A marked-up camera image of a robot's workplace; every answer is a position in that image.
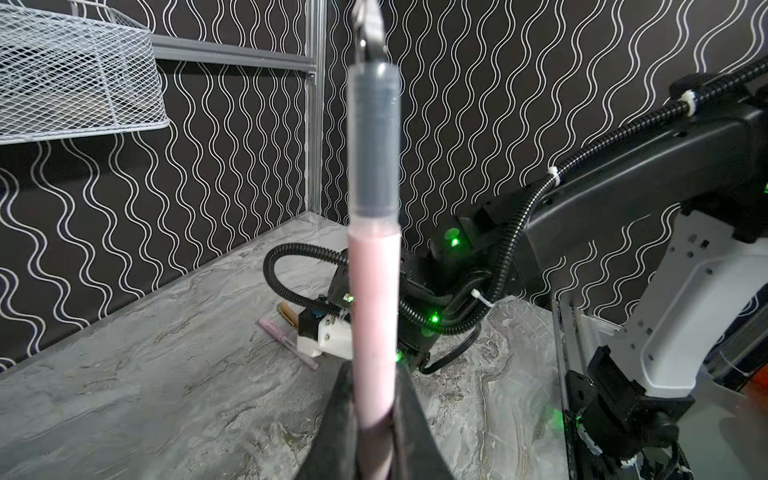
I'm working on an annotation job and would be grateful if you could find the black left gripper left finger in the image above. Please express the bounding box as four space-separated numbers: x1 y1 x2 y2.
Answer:
296 361 358 480

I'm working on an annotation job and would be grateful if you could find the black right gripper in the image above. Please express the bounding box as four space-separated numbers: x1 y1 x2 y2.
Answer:
326 251 475 373

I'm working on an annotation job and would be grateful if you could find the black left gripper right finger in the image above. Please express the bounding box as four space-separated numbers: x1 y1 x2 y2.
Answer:
391 364 453 480

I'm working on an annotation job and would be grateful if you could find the thin pink pen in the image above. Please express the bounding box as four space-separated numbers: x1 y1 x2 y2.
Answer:
257 318 319 371

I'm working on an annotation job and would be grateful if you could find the tan fountain pen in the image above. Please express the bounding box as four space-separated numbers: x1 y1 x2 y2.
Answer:
277 302 299 330

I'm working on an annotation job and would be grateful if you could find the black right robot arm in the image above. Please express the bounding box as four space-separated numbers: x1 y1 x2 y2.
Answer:
398 69 767 375

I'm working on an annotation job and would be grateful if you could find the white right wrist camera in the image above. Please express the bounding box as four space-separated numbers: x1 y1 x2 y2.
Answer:
296 309 353 360

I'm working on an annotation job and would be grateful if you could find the black corrugated cable conduit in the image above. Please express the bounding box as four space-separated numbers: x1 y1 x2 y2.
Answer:
262 56 768 337

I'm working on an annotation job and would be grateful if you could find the white wire mesh basket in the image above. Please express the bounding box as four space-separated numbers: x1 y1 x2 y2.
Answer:
1 1 169 145

